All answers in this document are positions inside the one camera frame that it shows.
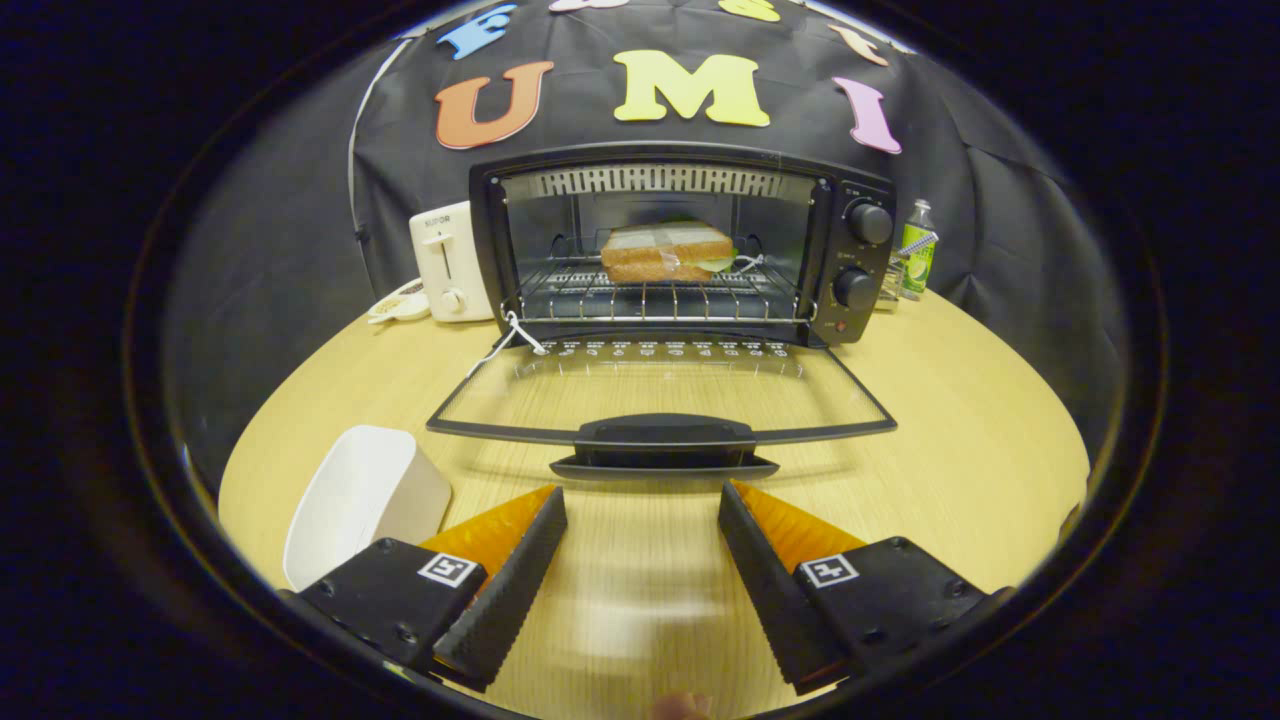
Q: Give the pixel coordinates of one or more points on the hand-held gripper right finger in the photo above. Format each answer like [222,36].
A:
[775,590]

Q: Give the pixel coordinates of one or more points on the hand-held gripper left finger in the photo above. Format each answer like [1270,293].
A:
[510,590]

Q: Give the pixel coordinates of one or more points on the black toaster oven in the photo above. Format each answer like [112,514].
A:
[665,440]

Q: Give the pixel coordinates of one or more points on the toast sandwich with lettuce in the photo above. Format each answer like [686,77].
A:
[660,260]

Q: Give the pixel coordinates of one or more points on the white pop-up toaster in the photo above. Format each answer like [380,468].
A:
[450,260]

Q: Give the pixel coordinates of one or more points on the white rectangular tray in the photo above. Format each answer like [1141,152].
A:
[360,490]

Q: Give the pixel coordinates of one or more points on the glass jar with striped straw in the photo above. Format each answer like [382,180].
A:
[888,285]

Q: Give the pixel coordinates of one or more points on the green drink bottle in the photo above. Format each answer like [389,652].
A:
[918,265]

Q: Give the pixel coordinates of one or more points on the black backdrop cloth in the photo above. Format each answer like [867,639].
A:
[1000,220]

